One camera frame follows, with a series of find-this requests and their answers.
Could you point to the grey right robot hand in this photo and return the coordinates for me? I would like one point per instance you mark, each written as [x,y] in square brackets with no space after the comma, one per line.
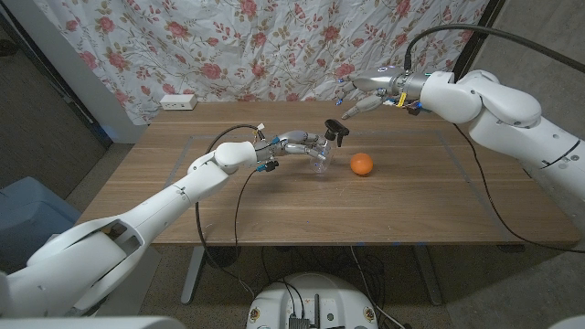
[379,82]

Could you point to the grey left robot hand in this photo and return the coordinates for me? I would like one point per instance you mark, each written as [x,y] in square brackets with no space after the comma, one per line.
[294,139]

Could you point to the clear plastic spray bottle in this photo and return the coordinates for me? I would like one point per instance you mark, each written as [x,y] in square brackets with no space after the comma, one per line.
[321,161]

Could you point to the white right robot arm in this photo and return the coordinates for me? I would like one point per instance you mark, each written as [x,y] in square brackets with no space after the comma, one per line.
[521,123]

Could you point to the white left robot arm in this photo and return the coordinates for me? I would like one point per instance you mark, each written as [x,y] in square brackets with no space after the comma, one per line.
[151,210]

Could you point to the orange fruit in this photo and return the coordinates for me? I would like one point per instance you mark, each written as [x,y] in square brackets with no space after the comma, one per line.
[361,164]

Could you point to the floral print backdrop cloth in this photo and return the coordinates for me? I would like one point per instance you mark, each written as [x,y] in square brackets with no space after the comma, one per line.
[274,45]

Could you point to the black backdrop stand pole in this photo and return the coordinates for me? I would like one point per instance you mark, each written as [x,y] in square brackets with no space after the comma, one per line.
[475,41]

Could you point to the white power strip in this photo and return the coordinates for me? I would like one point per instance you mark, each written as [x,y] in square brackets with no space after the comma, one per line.
[178,102]

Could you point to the black round floor disc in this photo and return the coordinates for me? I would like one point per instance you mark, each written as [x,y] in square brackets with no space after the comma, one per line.
[222,257]

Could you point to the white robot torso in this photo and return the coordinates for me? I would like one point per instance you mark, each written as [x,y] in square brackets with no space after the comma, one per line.
[315,301]

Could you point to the white table leg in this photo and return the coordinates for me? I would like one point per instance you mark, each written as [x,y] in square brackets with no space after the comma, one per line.
[192,279]

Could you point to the grey table leg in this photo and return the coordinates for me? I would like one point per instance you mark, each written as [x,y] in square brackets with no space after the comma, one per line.
[429,279]

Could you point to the blue plastic bin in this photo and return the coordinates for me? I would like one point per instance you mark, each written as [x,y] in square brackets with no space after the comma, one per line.
[32,210]

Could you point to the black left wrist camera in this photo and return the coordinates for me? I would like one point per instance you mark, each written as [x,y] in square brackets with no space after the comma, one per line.
[267,166]

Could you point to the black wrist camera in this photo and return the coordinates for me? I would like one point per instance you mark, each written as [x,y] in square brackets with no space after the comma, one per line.
[267,166]
[413,109]

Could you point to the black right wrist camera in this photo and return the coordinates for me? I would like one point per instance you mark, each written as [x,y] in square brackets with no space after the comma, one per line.
[413,109]

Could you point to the dark door frame strip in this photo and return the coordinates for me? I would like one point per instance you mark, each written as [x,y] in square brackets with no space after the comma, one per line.
[68,98]

